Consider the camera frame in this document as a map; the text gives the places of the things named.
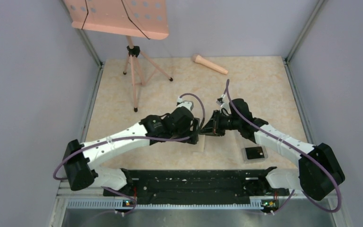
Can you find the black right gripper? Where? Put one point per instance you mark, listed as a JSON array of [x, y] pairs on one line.
[[213, 125]]

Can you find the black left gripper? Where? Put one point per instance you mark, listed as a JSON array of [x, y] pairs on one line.
[[194, 137]]

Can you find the beige leather card holder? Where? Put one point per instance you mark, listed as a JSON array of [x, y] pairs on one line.
[[199, 147]]

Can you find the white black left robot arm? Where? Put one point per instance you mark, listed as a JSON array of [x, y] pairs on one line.
[[82, 162]]

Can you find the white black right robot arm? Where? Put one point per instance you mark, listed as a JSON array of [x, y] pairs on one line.
[[315, 163]]

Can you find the pink microphone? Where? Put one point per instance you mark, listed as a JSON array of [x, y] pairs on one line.
[[200, 60]]

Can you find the pink music stand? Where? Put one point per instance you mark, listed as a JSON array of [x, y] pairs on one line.
[[129, 18]]

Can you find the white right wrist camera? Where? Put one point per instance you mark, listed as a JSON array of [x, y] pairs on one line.
[[221, 102]]

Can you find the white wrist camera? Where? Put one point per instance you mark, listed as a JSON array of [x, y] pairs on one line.
[[221, 102], [187, 104]]

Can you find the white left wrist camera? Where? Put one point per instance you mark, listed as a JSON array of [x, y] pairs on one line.
[[187, 104]]

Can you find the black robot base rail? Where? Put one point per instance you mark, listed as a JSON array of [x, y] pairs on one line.
[[196, 187]]

